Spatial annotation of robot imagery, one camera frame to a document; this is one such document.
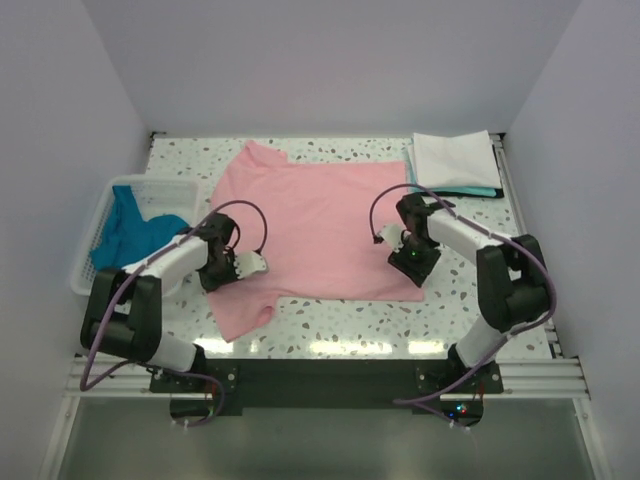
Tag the pink t shirt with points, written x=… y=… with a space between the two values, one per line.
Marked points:
x=310 y=220

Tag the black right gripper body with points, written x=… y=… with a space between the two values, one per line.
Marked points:
x=416 y=257

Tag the white plastic basket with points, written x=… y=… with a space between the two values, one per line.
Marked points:
x=155 y=196

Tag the folded white t shirt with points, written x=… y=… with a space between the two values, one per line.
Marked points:
x=450 y=162

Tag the blue t shirt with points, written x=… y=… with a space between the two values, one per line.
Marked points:
x=127 y=237

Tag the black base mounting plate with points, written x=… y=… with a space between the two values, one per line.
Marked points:
x=231 y=386

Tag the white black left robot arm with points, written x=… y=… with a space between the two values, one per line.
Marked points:
x=123 y=321

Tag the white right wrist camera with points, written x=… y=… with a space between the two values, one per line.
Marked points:
x=392 y=236

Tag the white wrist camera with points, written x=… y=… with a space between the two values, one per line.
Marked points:
x=392 y=236
x=249 y=263

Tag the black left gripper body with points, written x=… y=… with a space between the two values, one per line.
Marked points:
x=217 y=274

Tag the folded teal t shirt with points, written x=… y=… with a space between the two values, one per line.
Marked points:
x=452 y=191

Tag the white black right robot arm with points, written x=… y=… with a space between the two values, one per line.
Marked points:
x=511 y=278

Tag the folded black t shirt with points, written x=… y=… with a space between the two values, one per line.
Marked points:
x=477 y=176

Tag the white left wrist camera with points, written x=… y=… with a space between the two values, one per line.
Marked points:
x=249 y=263

